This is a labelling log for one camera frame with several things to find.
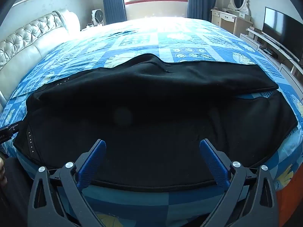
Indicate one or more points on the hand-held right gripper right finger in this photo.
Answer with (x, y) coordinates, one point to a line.
(214, 163)

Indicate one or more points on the person's left hand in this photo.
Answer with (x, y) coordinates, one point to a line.
(2, 172)

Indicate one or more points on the black flat television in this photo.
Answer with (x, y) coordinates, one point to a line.
(281, 30)

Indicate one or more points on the white fan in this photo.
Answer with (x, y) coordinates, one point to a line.
(97, 17)

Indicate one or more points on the black pants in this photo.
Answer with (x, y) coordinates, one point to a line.
(151, 104)

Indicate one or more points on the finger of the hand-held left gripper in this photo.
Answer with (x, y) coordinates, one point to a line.
(13, 127)

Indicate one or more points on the blue patterned bed sheet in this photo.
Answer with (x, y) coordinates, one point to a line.
(146, 40)

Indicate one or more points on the black set-top box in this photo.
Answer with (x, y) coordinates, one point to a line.
(267, 51)

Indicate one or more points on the person's dark clothing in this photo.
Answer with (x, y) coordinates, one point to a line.
(17, 194)

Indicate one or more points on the beige tufted headboard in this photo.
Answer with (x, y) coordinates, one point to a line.
(26, 42)

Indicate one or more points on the white television stand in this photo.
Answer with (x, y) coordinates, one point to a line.
(258, 41)

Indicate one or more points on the cream dressing table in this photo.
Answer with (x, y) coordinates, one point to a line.
(233, 21)

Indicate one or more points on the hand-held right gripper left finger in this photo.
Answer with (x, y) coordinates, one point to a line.
(93, 160)

